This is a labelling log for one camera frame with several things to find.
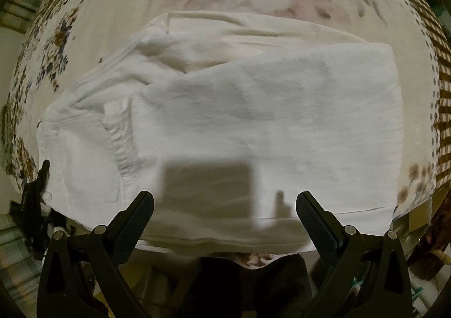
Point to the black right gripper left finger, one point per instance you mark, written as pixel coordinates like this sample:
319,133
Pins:
127,227

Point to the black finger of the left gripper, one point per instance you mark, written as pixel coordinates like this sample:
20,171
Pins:
43,175

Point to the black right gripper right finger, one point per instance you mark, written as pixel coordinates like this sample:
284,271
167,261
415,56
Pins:
325,231

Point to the white pants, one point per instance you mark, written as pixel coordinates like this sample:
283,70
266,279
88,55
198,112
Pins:
225,119

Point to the teal white drying rack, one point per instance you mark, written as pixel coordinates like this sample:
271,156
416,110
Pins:
421,305

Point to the floral checkered bed blanket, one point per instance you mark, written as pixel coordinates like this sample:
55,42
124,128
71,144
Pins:
69,38

